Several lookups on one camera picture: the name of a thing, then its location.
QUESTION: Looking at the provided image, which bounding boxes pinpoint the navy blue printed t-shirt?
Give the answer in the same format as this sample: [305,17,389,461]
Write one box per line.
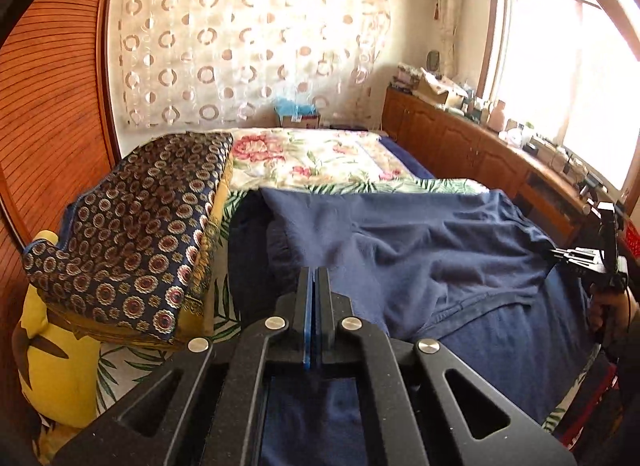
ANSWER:
[226,186,609,466]

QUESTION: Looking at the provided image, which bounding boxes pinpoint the right hand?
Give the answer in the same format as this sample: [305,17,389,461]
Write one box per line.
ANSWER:
[588,286,639,345]

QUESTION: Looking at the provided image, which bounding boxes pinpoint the palm leaf print sheet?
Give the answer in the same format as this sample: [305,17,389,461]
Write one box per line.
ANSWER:
[94,177,566,435]

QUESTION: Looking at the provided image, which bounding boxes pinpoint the yellow pillow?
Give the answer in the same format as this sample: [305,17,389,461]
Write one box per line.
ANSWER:
[12,229,104,462]

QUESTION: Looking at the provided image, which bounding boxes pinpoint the dark patterned folded quilt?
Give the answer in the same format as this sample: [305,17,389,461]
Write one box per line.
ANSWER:
[22,131,233,348]

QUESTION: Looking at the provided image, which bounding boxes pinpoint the pink ceramic bottle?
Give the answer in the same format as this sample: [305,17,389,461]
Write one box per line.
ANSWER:
[487,100,506,133]

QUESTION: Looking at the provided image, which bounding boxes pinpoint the long wooden side cabinet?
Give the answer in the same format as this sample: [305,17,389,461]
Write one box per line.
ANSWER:
[382,86,588,245]

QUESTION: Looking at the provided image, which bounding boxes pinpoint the navy blue blanket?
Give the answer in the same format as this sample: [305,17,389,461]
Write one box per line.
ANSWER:
[378,137,435,180]

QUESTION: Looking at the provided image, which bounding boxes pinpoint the open cardboard box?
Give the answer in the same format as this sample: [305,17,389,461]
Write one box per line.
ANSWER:
[416,68,468,108]

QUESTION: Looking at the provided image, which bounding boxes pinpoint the floral bedspread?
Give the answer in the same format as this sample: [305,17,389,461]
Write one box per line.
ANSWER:
[231,128,413,191]

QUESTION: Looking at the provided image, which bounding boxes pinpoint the tissue box with blue bag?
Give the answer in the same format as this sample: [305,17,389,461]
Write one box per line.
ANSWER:
[273,98,320,129]

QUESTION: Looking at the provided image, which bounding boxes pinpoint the wooden slatted wardrobe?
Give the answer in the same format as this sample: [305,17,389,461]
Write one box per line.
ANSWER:
[1,0,120,444]

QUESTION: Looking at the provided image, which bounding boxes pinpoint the circle pattern sheer curtain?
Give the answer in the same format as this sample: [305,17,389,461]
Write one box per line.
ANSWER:
[110,0,392,133]

